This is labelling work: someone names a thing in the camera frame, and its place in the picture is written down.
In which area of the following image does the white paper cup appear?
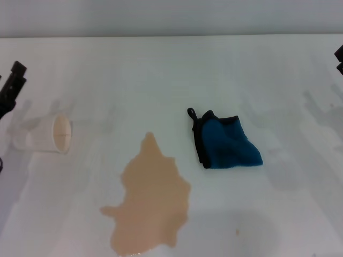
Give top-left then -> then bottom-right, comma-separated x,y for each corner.
12,113 -> 74,155

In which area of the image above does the blue rag black trim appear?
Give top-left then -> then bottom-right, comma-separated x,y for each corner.
187,107 -> 264,170

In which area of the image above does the brown liquid spill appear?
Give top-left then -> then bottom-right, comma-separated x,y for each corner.
99,131 -> 192,255

